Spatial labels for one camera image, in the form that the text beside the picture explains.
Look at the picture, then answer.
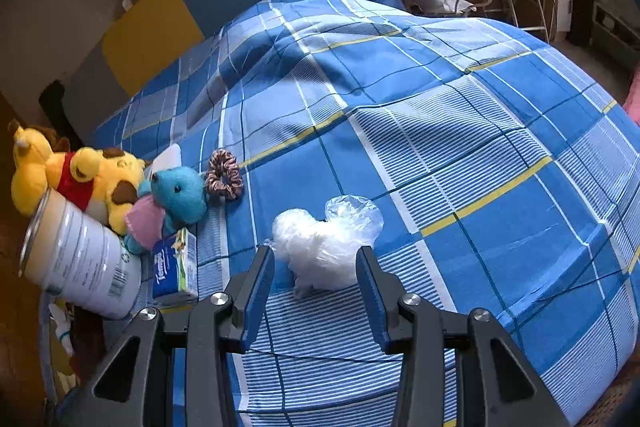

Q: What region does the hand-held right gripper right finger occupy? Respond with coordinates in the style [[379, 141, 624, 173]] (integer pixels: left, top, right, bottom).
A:
[[354, 246, 571, 427]]

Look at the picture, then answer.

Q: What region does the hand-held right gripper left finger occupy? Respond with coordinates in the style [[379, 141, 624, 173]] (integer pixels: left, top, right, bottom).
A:
[[55, 244, 277, 427]]

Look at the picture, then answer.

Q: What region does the white plastic bag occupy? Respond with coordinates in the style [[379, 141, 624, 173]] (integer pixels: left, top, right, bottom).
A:
[[270, 195, 385, 298]]

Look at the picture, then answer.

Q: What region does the blue tissue pack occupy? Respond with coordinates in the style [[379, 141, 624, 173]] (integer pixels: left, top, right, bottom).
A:
[[151, 227, 199, 299]]

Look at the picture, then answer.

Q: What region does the teal plush toy pink dress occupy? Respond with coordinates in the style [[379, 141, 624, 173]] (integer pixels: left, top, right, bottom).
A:
[[124, 167, 208, 255]]

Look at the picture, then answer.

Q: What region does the brown patterned scrunchie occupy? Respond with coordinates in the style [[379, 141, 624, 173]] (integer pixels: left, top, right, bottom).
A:
[[205, 149, 244, 200]]

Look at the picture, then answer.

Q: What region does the white tissue pack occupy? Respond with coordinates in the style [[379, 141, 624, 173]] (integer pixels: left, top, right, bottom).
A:
[[147, 144, 182, 172]]

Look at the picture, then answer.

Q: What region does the large white tin can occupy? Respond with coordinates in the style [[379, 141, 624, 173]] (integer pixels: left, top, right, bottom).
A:
[[19, 187, 143, 320]]

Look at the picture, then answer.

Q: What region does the yellow bear plush red shirt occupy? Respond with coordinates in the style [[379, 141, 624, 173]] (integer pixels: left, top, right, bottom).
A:
[[47, 147, 103, 212]]

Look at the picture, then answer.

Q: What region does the brown wooden wardrobe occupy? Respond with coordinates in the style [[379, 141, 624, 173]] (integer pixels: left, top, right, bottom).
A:
[[0, 97, 61, 427]]

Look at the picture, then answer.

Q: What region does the yellow bear plush toy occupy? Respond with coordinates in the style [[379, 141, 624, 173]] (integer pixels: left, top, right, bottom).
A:
[[10, 119, 153, 235]]

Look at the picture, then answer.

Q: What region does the wicker chair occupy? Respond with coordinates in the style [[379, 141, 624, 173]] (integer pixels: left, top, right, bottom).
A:
[[575, 372, 636, 427]]

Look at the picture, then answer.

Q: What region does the crumpled white bag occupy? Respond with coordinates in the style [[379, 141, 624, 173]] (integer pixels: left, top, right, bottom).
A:
[[415, 0, 458, 15]]

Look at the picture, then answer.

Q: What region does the low open shelf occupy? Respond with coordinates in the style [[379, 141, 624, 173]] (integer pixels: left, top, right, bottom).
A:
[[592, 0, 636, 58]]

